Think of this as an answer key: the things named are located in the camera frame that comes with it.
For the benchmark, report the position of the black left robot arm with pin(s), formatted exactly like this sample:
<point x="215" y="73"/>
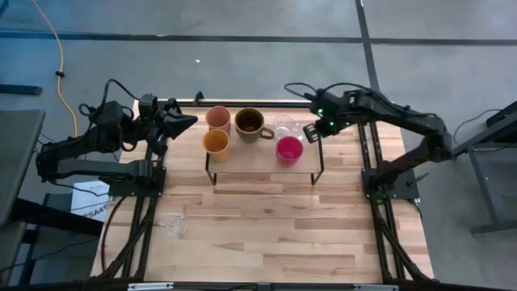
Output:
<point x="60" y="159"/>

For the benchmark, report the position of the terracotta pink plastic cup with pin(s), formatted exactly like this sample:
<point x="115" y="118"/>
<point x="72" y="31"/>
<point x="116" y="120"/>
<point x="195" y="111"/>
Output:
<point x="218" y="117"/>

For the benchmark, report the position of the black metal table frame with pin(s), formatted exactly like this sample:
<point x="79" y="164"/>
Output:
<point x="250" y="104"/>

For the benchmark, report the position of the brown ceramic mug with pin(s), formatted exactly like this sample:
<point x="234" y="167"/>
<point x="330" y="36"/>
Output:
<point x="248" y="121"/>

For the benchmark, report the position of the dark grey metal desk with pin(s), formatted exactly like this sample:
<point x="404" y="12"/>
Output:
<point x="494" y="133"/>

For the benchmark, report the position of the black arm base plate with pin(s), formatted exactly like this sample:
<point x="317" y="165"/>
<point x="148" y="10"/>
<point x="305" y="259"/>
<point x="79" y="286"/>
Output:
<point x="400" y="193"/>
<point x="137" y="186"/>

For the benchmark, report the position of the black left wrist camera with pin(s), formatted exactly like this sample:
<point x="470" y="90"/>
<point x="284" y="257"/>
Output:
<point x="148" y="104"/>

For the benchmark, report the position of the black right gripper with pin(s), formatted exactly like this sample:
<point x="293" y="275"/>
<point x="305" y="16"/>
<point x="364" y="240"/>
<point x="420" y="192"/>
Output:
<point x="335" y="111"/>

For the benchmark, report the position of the grey table-level camera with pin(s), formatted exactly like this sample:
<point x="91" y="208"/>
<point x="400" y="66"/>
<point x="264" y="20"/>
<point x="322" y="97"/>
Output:
<point x="263" y="287"/>

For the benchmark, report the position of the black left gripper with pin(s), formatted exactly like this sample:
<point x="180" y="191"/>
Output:
<point x="159" y="129"/>

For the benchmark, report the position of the silver aluminium bracket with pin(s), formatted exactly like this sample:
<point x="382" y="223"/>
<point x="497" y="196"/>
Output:
<point x="150" y="286"/>
<point x="376" y="287"/>

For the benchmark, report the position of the wooden shelf with black frame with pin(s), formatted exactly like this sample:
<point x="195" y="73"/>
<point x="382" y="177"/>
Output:
<point x="258" y="161"/>

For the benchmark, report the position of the yellow plastic cup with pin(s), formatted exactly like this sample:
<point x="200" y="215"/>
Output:
<point x="216" y="142"/>

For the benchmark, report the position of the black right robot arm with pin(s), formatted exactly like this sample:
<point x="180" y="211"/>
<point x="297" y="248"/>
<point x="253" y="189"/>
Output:
<point x="404" y="117"/>

